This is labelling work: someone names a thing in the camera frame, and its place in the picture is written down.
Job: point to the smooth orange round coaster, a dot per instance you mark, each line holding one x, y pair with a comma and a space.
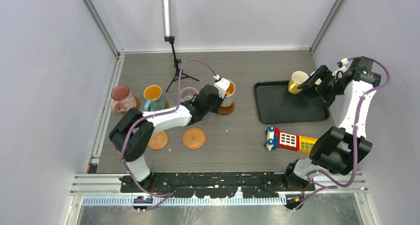
158, 140

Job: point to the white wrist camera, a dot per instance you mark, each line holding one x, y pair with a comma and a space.
341, 68
222, 85

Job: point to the toy block train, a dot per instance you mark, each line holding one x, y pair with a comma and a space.
278, 139

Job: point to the pink floral mug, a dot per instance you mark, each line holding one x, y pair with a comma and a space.
123, 99

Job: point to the white mug orange inside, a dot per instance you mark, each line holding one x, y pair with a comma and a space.
229, 98

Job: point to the lilac mug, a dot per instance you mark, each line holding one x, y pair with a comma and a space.
188, 93

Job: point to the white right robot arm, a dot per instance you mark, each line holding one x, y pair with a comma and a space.
338, 151

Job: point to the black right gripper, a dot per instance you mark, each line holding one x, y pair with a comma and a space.
325, 99

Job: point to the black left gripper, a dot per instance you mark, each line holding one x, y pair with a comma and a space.
220, 100

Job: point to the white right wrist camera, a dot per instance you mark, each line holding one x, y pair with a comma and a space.
341, 68

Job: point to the black plastic tray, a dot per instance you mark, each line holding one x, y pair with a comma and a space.
275, 104

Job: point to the blue mug yellow inside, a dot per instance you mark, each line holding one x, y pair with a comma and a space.
155, 100

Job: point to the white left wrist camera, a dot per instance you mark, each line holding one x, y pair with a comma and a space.
222, 85

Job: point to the silver microphone on tripod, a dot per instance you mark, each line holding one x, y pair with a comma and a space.
168, 37

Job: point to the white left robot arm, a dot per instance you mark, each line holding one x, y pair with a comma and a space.
133, 132

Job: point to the brown wooden coaster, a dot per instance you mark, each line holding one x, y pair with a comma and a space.
137, 104
226, 110
166, 104

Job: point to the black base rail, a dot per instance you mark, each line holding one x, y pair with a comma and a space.
212, 184

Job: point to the woven rattan round coaster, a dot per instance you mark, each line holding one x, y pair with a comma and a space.
194, 138

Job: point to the yellow mug white inside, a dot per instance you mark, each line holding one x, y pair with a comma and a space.
297, 78

